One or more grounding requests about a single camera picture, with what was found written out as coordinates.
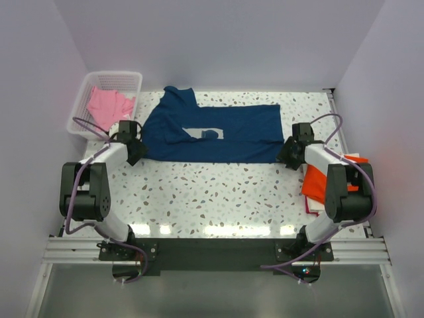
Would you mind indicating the white plastic basket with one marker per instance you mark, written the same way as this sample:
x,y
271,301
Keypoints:
x,y
127,83

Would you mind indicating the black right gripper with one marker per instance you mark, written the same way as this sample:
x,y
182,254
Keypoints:
x,y
283,155

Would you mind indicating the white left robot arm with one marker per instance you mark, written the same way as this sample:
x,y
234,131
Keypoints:
x,y
85,197

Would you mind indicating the orange folded t-shirt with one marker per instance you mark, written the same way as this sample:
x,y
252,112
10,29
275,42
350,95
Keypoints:
x,y
314,184

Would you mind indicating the navy blue printed t-shirt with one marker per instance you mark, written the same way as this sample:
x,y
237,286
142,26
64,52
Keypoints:
x,y
179,130

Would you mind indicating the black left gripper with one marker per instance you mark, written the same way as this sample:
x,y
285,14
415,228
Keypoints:
x,y
141,152

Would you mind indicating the pink t-shirt in basket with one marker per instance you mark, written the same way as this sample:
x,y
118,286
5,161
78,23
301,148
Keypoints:
x,y
108,107

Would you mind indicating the white folded t-shirt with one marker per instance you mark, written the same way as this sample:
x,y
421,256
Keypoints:
x,y
314,205

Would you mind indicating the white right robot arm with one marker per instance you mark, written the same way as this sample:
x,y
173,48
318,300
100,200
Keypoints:
x,y
350,194

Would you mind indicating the aluminium frame rail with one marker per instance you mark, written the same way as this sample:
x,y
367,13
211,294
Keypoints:
x,y
359,245

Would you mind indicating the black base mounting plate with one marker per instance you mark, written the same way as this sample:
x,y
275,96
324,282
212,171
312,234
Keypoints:
x,y
152,256

